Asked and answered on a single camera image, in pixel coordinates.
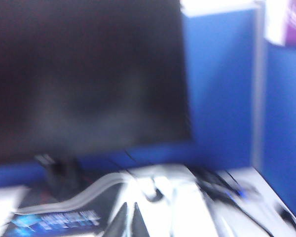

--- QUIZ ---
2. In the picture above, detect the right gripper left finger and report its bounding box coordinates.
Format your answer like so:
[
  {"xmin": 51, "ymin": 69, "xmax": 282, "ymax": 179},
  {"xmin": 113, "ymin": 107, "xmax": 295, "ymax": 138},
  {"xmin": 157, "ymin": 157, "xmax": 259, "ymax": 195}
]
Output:
[{"xmin": 110, "ymin": 201, "xmax": 128, "ymax": 237}]

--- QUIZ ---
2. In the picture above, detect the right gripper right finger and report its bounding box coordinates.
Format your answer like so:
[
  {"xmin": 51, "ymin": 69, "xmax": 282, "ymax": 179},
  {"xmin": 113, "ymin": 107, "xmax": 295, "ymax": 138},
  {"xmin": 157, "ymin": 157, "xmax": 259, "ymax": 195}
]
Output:
[{"xmin": 134, "ymin": 201, "xmax": 151, "ymax": 237}]

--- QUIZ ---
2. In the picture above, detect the white power strip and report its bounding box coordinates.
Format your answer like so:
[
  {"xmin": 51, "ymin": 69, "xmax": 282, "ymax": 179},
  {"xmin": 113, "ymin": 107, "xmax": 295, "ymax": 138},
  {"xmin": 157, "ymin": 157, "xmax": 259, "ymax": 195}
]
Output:
[{"xmin": 127, "ymin": 164, "xmax": 205, "ymax": 223}]

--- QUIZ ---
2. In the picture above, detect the dark printed mouse pad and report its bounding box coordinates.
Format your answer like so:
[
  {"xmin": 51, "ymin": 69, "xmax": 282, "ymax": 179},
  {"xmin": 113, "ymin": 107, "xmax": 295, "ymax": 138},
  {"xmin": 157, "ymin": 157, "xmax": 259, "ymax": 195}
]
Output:
[{"xmin": 2, "ymin": 182, "xmax": 129, "ymax": 237}]

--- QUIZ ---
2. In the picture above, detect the black monitor stand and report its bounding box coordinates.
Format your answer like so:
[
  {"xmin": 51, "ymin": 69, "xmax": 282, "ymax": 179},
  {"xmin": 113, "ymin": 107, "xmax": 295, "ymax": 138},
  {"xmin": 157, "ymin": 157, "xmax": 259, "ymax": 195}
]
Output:
[{"xmin": 34, "ymin": 154, "xmax": 87, "ymax": 196}]

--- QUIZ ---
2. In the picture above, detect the black power adapter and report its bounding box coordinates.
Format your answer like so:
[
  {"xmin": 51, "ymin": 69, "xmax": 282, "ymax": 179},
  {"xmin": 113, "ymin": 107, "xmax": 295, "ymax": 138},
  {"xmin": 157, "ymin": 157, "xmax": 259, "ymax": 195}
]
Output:
[{"xmin": 196, "ymin": 169, "xmax": 252, "ymax": 201}]

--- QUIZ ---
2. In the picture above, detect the black ASUS monitor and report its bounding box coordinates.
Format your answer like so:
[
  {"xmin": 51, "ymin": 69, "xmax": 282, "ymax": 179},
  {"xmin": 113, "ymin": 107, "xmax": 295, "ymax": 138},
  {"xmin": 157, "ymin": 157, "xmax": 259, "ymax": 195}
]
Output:
[{"xmin": 0, "ymin": 0, "xmax": 195, "ymax": 166}]

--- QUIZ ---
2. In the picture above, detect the blue office partition panel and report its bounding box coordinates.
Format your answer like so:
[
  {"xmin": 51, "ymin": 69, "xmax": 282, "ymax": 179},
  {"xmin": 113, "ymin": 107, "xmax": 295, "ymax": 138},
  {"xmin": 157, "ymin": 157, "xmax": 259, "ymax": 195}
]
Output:
[{"xmin": 0, "ymin": 7, "xmax": 296, "ymax": 196}]

